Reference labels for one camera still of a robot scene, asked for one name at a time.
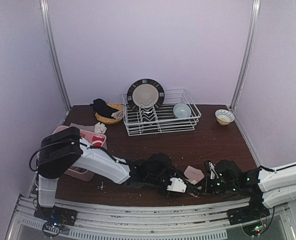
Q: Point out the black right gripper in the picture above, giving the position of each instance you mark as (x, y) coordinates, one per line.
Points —
(208, 180)

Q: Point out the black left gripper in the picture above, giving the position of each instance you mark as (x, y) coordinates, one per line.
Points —
(188, 187)

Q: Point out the pink white underwear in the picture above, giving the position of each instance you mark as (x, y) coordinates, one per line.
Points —
(194, 176)

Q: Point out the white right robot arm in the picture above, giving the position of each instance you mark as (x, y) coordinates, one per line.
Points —
(264, 186)

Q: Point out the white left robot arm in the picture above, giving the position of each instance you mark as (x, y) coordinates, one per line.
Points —
(96, 159)

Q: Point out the patterned ceramic bowl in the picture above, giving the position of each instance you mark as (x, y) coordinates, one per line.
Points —
(224, 117)

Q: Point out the red rolled cloth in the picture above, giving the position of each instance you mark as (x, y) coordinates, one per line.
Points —
(99, 141)

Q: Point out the light blue bowl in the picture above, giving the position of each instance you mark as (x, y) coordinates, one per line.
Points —
(181, 110)

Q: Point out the white beige striped sock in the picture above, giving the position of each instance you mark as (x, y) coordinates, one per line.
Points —
(118, 115)

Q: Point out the yellow plate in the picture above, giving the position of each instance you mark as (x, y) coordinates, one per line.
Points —
(109, 121)

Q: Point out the pink plastic organizer box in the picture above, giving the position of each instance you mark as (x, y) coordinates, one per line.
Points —
(58, 154)

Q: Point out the black rimmed beige plate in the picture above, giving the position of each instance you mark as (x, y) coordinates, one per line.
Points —
(144, 92)

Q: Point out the black sock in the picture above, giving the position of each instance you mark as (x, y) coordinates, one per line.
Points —
(100, 107)

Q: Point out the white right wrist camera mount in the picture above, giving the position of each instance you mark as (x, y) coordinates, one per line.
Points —
(210, 169)

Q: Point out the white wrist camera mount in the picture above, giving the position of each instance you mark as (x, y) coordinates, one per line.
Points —
(177, 185)
(210, 169)

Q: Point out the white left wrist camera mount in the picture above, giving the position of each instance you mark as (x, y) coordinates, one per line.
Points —
(177, 185)

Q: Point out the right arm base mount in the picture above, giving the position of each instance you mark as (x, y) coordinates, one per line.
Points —
(253, 219)

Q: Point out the aluminium front rail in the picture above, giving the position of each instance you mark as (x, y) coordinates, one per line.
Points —
(190, 222)

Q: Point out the white wire dish rack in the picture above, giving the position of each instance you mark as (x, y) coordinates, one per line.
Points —
(150, 120)

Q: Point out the right aluminium frame post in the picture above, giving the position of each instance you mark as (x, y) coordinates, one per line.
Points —
(255, 11)

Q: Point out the aluminium frame post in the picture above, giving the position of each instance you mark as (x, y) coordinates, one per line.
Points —
(46, 19)
(255, 11)

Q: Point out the left aluminium frame post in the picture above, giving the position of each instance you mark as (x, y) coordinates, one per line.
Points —
(46, 19)

